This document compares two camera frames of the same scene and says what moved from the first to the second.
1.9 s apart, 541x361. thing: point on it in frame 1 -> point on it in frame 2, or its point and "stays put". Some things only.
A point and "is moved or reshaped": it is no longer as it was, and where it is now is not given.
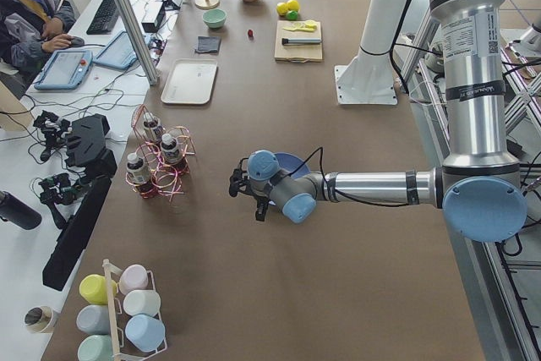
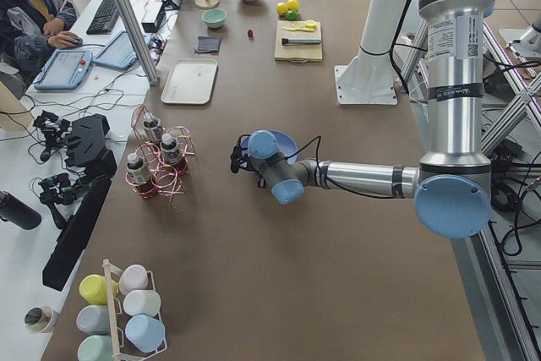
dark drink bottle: (152, 128) stays put
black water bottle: (14, 211) stays put
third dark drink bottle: (135, 169) stays put
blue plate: (289, 163) is moved or reshaped
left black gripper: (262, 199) -> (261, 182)
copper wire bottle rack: (160, 159) stays put
